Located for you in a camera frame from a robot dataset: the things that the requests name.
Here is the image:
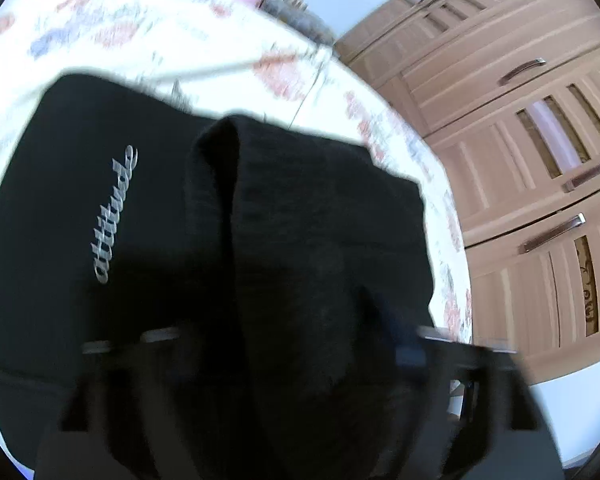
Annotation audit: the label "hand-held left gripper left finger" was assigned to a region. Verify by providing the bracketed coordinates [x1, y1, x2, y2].
[34, 326, 193, 480]

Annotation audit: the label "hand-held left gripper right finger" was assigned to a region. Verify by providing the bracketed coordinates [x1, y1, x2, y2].
[394, 324, 565, 480]

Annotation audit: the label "black pants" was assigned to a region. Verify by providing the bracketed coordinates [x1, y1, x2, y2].
[0, 72, 437, 480]

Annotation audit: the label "beige wooden wardrobe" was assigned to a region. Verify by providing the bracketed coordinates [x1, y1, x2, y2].
[332, 0, 600, 387]

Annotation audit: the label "floral bed sheet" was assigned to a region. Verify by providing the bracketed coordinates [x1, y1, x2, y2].
[0, 0, 476, 352]

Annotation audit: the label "metal wardrobe handle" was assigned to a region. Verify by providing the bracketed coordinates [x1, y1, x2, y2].
[563, 157, 600, 192]
[523, 213, 587, 254]
[498, 58, 547, 87]

